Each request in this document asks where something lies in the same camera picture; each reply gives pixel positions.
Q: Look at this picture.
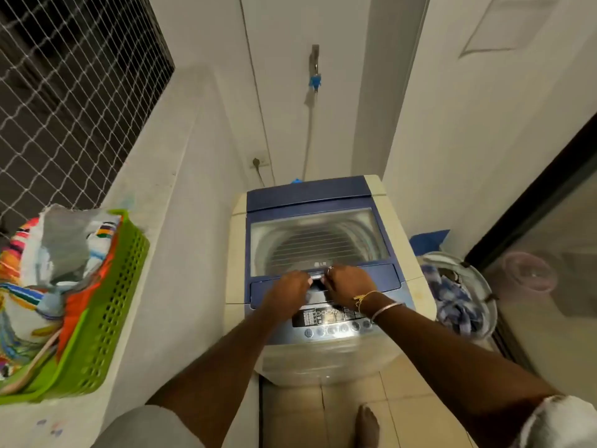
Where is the person's left forearm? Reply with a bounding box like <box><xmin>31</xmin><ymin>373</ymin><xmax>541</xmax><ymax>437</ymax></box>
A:
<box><xmin>145</xmin><ymin>302</ymin><xmax>308</xmax><ymax>448</ymax></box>

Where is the grey floor mat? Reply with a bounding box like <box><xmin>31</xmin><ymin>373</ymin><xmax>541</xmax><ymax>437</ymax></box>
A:
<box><xmin>557</xmin><ymin>249</ymin><xmax>597</xmax><ymax>318</ymax></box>

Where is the white window safety net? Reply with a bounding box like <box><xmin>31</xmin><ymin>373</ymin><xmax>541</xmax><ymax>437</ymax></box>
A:
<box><xmin>0</xmin><ymin>0</ymin><xmax>176</xmax><ymax>229</ymax></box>

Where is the black framed glass door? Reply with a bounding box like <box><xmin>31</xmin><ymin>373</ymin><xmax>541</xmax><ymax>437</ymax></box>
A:
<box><xmin>464</xmin><ymin>111</ymin><xmax>597</xmax><ymax>406</ymax></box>

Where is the green plastic basket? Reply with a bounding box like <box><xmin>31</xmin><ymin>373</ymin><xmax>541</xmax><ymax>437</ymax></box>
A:
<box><xmin>0</xmin><ymin>209</ymin><xmax>151</xmax><ymax>406</ymax></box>

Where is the silver bangle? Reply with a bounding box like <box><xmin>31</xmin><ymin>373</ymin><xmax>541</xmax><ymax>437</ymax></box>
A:
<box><xmin>371</xmin><ymin>301</ymin><xmax>405</xmax><ymax>322</ymax></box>

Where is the white inlet hose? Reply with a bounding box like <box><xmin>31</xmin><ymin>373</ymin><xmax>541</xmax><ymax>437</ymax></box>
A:
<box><xmin>300</xmin><ymin>90</ymin><xmax>319</xmax><ymax>182</ymax></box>

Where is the person's white shirt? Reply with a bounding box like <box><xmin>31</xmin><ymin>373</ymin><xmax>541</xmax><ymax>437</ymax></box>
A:
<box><xmin>93</xmin><ymin>394</ymin><xmax>597</xmax><ymax>448</ymax></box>

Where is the blue patterned garment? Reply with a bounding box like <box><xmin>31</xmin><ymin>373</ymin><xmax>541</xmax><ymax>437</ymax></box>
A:
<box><xmin>422</xmin><ymin>264</ymin><xmax>486</xmax><ymax>337</ymax></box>

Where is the person's right hand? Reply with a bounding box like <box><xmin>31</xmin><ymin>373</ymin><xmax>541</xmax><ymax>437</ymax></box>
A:
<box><xmin>322</xmin><ymin>264</ymin><xmax>379</xmax><ymax>317</ymax></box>

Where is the blue cream washing machine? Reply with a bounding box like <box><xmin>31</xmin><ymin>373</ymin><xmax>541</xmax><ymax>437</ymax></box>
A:
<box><xmin>223</xmin><ymin>174</ymin><xmax>438</xmax><ymax>387</ymax></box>

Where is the colourful striped clothes pile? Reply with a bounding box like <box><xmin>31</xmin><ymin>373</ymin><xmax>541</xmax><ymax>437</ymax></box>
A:
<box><xmin>0</xmin><ymin>203</ymin><xmax>123</xmax><ymax>383</ymax></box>

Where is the white paper sheet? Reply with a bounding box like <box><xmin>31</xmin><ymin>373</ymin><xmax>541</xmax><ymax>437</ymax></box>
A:
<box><xmin>459</xmin><ymin>0</ymin><xmax>560</xmax><ymax>59</ymax></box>

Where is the pink plastic basin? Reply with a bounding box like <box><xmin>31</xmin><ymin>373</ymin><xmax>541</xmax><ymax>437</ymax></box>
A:
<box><xmin>501</xmin><ymin>250</ymin><xmax>558</xmax><ymax>294</ymax></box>

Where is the gold bracelet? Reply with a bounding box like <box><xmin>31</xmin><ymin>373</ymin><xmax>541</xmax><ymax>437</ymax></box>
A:
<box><xmin>353</xmin><ymin>289</ymin><xmax>381</xmax><ymax>313</ymax></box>

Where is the white round laundry hamper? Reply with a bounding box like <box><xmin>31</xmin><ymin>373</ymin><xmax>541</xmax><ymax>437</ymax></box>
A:
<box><xmin>416</xmin><ymin>250</ymin><xmax>499</xmax><ymax>341</ymax></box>

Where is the person's left hand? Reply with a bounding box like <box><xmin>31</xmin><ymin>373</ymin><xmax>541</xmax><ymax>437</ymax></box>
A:
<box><xmin>263</xmin><ymin>270</ymin><xmax>312</xmax><ymax>322</ymax></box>

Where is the person's right forearm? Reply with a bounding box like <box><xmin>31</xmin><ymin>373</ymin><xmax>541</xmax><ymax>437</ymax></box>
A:
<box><xmin>368</xmin><ymin>301</ymin><xmax>560</xmax><ymax>448</ymax></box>

